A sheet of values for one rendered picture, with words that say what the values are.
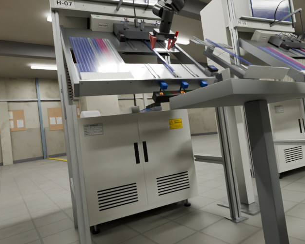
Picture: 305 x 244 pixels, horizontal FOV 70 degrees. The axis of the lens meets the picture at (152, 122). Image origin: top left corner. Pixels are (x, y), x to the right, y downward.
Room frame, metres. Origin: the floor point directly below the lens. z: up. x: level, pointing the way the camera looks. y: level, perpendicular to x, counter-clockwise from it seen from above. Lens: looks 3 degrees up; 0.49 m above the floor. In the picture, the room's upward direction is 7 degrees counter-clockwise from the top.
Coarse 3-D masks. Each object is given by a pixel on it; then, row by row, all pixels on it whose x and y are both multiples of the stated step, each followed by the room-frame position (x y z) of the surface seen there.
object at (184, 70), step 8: (128, 64) 1.08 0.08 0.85; (136, 64) 1.09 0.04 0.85; (144, 64) 1.11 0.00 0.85; (152, 64) 1.13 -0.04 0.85; (160, 64) 1.15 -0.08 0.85; (176, 64) 1.19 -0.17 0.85; (184, 64) 1.21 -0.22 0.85; (192, 64) 1.23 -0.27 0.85; (136, 72) 1.03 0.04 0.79; (144, 72) 1.04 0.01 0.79; (152, 72) 1.06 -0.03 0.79; (160, 72) 1.08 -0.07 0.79; (168, 72) 1.09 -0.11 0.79; (184, 72) 1.13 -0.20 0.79; (192, 72) 1.15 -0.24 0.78; (200, 72) 1.17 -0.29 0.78
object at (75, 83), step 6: (60, 30) 1.28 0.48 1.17; (66, 42) 1.12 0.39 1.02; (66, 48) 1.06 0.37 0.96; (66, 54) 1.02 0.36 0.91; (66, 60) 1.06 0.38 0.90; (72, 60) 0.97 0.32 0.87; (72, 66) 0.93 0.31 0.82; (72, 72) 0.89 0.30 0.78; (72, 78) 0.87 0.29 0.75; (72, 84) 0.89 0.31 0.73; (78, 84) 0.84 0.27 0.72; (78, 90) 0.86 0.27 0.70; (78, 96) 0.87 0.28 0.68
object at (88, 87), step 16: (80, 80) 0.84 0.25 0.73; (96, 80) 0.86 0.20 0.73; (112, 80) 0.89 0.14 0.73; (128, 80) 0.91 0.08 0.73; (144, 80) 0.94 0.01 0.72; (160, 80) 0.98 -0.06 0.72; (176, 80) 1.01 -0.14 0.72; (192, 80) 1.05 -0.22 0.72; (208, 80) 1.09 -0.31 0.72; (80, 96) 0.88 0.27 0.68
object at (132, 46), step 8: (72, 32) 1.27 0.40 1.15; (80, 32) 1.30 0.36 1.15; (88, 32) 1.32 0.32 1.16; (96, 32) 1.35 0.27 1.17; (104, 32) 1.38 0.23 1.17; (112, 32) 1.41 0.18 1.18; (112, 40) 1.30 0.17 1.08; (136, 40) 1.37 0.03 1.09; (120, 48) 1.22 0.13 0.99; (128, 48) 1.24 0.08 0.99; (136, 48) 1.26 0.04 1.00; (144, 48) 1.29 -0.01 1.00; (160, 48) 1.34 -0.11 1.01; (176, 48) 1.39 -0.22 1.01
